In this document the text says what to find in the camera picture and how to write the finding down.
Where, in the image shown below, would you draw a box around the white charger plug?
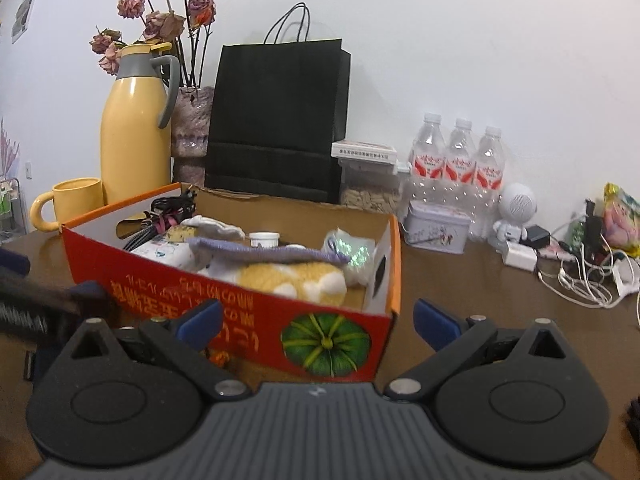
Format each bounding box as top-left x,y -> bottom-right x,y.
501,241 -> 539,272

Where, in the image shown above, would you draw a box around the tangled white cables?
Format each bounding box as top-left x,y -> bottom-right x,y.
537,220 -> 640,309

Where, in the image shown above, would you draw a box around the pink marbled vase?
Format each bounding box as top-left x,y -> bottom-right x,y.
171,86 -> 215,184

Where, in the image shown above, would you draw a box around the orange cardboard box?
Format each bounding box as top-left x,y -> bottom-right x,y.
61,182 -> 402,382

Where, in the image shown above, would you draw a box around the printed tin box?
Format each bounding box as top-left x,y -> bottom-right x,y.
402,200 -> 472,255

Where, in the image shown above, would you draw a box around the black charging cable bundle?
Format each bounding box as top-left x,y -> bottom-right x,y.
149,187 -> 199,234

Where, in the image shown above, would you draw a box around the white tissue packet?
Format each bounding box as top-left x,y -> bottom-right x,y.
132,240 -> 199,267

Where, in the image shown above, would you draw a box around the black power adapter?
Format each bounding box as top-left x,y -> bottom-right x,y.
525,225 -> 552,251

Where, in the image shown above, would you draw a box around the yellow ceramic mug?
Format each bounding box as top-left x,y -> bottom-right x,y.
30,177 -> 104,233

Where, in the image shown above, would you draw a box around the yellow thermos jug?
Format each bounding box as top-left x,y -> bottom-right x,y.
100,42 -> 181,206

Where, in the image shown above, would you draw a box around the white robot toy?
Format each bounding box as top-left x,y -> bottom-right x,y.
492,182 -> 539,254

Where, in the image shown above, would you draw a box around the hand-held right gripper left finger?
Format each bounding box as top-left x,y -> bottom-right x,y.
55,300 -> 251,401

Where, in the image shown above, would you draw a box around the clear water bottle red label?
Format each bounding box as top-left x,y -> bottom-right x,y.
407,113 -> 447,206
472,126 -> 507,238
444,118 -> 477,221

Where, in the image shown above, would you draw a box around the purple wall sticker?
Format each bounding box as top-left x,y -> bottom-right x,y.
0,119 -> 22,177

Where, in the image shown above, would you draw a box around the framed wall picture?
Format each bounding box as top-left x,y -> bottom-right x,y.
11,0 -> 42,44

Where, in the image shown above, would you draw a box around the white shiny plastic wrapper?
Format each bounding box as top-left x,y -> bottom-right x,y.
322,227 -> 377,289

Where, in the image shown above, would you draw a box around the metal wire storage rack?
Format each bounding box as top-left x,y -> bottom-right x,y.
0,179 -> 27,247

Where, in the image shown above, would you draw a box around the black paper bag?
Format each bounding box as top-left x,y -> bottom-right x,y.
204,2 -> 352,205

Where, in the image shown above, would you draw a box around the yellow pink snack packet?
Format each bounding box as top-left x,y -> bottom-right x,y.
602,182 -> 640,257

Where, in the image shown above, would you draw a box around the braided black white cable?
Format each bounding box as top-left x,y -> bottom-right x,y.
122,220 -> 162,252

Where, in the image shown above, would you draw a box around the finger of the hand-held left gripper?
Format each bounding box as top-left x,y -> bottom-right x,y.
50,280 -> 112,322
0,248 -> 32,277

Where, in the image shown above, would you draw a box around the dried rose bouquet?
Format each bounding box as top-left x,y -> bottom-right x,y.
90,0 -> 218,88

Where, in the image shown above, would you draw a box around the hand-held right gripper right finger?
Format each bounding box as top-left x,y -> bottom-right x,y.
382,299 -> 583,403

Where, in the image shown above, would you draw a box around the white flat box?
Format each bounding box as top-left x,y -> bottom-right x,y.
331,139 -> 399,162

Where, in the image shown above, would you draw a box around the purple knitted cloth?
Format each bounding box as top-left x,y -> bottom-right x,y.
187,236 -> 352,267

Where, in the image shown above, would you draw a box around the clear container of seeds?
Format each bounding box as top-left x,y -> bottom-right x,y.
340,157 -> 408,217

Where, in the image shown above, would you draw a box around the orange white plush toy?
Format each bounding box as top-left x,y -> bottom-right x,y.
197,259 -> 347,307

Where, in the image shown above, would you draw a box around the yellow sponge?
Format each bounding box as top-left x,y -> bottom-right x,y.
167,226 -> 202,244

